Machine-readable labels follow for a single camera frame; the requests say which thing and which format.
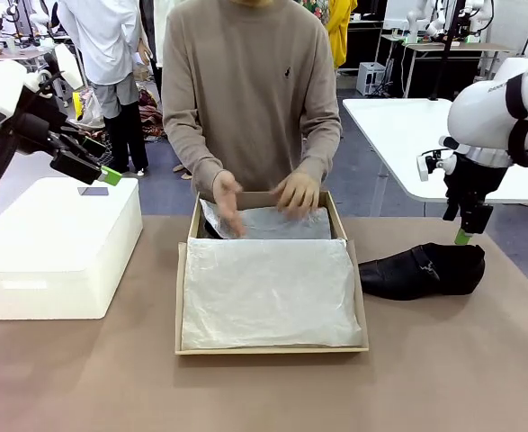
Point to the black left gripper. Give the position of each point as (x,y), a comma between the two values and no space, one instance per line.
(38,135)

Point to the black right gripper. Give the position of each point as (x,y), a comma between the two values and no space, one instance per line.
(470,180)

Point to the black leather buckle shoe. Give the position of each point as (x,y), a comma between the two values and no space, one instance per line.
(407,274)

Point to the beige cardboard shoe box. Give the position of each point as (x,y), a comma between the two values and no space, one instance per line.
(187,292)

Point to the white tissue paper sheet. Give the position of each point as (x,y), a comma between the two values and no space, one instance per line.
(268,292)

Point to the person's right forearm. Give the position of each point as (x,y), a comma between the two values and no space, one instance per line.
(191,157)

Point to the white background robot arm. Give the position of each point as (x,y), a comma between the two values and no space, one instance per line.
(475,13)
(414,18)

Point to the person's left forearm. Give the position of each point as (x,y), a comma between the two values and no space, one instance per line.
(322,153)

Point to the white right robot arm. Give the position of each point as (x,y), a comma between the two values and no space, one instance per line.
(479,112)

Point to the white foam box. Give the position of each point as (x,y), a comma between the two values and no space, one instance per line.
(56,234)

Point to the person's right hand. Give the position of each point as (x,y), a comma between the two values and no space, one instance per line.
(227,202)

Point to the person's left hand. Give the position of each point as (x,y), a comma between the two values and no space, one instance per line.
(297,195)

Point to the white plastic bag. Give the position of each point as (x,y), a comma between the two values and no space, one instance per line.
(90,110)

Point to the patterned cloth pile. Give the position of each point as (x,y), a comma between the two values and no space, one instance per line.
(151,117)

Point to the white table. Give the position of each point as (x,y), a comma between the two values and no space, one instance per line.
(403,135)

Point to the figure in white shirt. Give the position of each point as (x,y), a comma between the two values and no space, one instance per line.
(106,40)

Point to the cluttered background table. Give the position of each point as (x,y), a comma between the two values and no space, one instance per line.
(16,56)

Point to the white cup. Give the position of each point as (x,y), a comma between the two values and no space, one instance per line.
(11,45)

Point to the background workbench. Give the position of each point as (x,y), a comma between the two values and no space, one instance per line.
(466,72)

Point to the black pole stand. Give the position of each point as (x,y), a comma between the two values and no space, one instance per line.
(445,67)

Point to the person in beige sweater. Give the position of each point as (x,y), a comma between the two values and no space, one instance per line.
(245,90)

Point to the yellow garment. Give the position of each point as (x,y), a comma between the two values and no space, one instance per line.
(342,31)

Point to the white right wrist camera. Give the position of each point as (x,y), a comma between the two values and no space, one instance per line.
(422,167)

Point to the small white frame cabinet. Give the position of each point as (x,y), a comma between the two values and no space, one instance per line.
(371,78)

